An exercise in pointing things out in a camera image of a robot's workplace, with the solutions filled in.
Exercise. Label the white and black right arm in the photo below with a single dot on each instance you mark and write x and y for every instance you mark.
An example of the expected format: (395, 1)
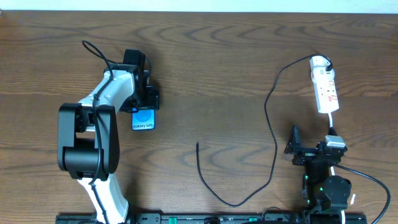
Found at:
(325, 192)

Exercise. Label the white power strip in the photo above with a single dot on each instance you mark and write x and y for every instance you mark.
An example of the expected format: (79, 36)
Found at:
(325, 90)

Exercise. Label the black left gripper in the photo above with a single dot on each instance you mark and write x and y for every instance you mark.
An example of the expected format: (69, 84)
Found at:
(149, 101)

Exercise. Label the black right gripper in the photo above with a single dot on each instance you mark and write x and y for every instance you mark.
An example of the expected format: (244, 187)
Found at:
(310, 151)

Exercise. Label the white USB charger plug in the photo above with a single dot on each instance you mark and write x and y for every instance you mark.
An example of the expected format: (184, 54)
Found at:
(321, 66)

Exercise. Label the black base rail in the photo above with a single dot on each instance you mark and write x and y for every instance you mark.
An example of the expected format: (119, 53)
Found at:
(273, 217)

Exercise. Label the blue Galaxy smartphone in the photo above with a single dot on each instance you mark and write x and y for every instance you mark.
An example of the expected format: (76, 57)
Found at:
(143, 120)

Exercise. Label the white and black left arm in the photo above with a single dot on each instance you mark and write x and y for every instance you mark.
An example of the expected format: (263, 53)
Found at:
(88, 145)

